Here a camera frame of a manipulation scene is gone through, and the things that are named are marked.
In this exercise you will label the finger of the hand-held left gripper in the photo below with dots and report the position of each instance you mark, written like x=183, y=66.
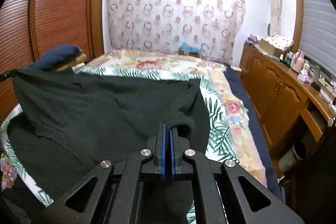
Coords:
x=4, y=76

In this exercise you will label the grey window blind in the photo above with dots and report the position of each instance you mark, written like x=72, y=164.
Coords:
x=320, y=16

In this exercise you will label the cardboard box with blue cloth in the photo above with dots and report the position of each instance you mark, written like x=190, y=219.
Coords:
x=189, y=50

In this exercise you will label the wooden sideboard cabinet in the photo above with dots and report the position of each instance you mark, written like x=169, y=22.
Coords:
x=273, y=92

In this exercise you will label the row of small bottles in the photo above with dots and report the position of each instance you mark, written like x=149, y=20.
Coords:
x=286, y=60

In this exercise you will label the pink tissue box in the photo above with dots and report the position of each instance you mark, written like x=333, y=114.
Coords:
x=304, y=77

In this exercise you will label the white waste bin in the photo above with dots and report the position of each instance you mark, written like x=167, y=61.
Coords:
x=291, y=159

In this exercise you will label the wooden louvered wardrobe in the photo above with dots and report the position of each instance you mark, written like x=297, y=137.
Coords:
x=60, y=3

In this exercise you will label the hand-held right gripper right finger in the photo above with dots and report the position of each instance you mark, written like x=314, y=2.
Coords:
x=172, y=153

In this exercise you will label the black printed t-shirt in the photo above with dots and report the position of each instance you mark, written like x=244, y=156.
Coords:
x=92, y=108

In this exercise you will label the small black box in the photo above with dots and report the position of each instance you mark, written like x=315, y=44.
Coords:
x=315, y=86

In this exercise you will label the navy bed sheet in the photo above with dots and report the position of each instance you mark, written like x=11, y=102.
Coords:
x=249, y=108

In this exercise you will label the navy folded clothes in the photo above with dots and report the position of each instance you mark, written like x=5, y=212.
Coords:
x=57, y=56

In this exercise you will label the pale purple pouch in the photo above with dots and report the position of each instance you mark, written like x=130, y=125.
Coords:
x=253, y=39

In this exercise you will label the pink thermos jug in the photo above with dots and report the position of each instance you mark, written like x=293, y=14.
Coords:
x=298, y=62

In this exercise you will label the small desk fan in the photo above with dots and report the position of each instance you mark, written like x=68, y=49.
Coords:
x=269, y=29

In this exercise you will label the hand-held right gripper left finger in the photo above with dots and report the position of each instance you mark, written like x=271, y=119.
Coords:
x=163, y=150

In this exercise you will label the sheer circle-patterned curtain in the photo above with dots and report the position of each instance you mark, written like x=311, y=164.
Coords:
x=173, y=11

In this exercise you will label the green bottle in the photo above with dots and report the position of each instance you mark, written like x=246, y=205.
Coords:
x=317, y=73

